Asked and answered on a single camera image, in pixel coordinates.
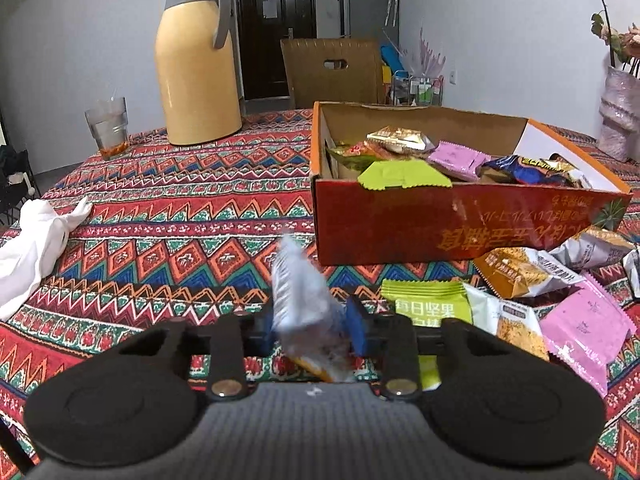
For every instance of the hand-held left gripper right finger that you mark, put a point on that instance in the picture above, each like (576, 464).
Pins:
(356, 325)

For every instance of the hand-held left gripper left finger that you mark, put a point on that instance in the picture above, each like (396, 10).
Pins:
(266, 327)

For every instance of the white blue snack packet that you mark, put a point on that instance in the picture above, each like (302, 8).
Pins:
(300, 300)

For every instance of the orange cardboard box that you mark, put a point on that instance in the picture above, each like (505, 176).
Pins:
(425, 230)

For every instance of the white golden snack packet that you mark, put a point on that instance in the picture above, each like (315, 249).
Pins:
(525, 270)
(515, 322)

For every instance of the green nut packet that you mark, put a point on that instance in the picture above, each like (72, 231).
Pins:
(430, 302)

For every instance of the patterned red tablecloth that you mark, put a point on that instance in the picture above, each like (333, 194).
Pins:
(175, 200)

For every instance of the lime green snack packet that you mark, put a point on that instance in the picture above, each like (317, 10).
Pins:
(405, 175)

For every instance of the red green snack packet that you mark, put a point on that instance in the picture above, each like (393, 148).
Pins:
(357, 152)

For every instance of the pink snack packet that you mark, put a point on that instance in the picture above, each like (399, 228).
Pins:
(457, 160)
(585, 330)

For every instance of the dark blue snack packet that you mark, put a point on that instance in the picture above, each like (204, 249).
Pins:
(525, 170)

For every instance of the white cloth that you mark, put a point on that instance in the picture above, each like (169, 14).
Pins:
(30, 250)

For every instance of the wooden chair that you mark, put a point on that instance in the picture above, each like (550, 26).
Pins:
(310, 80)

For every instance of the white grey snack packet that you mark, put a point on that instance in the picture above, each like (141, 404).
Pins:
(595, 250)

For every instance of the glass cup with straw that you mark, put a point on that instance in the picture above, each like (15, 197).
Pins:
(107, 127)

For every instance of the yellow thermos jug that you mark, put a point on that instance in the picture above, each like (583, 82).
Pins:
(197, 75)

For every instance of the dark brown door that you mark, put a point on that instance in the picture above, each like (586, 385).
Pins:
(260, 55)

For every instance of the purple feather decoration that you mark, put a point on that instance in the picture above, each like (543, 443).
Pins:
(425, 57)

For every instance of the black folding chair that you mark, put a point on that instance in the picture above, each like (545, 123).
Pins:
(15, 165)

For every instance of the white paper notice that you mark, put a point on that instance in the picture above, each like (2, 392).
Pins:
(270, 8)

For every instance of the pink ceramic vase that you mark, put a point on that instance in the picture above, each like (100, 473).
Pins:
(620, 120)

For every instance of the dried rose bouquet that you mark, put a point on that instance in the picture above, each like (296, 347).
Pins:
(627, 42)

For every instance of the white wall socket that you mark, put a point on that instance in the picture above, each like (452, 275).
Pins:
(453, 77)

